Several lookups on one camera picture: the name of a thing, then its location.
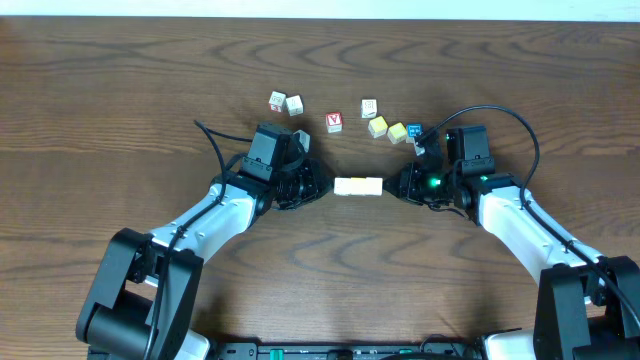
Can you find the white block green side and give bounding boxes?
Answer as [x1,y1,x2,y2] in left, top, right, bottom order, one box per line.
[334,177,351,196]

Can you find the white ladybug block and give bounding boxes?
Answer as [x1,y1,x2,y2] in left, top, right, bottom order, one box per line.
[366,177,383,196]

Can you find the yellow block letter O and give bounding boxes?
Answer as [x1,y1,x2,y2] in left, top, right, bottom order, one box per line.
[349,177,368,196]

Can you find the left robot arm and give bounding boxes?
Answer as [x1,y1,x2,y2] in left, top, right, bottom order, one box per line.
[76,123,331,359]

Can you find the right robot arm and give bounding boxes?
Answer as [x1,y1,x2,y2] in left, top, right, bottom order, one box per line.
[383,126,639,359]

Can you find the blue top block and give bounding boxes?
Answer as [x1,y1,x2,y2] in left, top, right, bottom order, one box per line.
[405,123,423,143]

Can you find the yellow block letter B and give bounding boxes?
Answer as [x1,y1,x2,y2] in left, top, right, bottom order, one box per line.
[387,122,408,144]

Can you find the yellow block with plane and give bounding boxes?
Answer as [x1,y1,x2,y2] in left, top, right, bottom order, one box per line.
[368,116,388,138]

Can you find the red letter A block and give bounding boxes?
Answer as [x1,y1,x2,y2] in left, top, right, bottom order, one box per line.
[325,112,343,133]

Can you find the white block blue X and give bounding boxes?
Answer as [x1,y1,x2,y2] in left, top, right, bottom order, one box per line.
[361,99,378,119]

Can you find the plain white block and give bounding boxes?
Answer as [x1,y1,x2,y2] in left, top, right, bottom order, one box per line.
[285,95,304,116]

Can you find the white block red side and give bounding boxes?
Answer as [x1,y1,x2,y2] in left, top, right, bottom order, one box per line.
[268,91,287,113]

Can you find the left black cable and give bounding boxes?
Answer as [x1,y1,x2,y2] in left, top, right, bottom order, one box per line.
[142,119,254,360]

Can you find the black cable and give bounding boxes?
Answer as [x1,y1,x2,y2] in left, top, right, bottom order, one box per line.
[419,104,640,346]
[142,119,254,360]

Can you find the right black cable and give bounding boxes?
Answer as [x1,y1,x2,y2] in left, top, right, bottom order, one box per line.
[419,104,640,346]

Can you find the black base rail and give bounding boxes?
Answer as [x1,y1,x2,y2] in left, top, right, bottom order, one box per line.
[205,334,488,360]

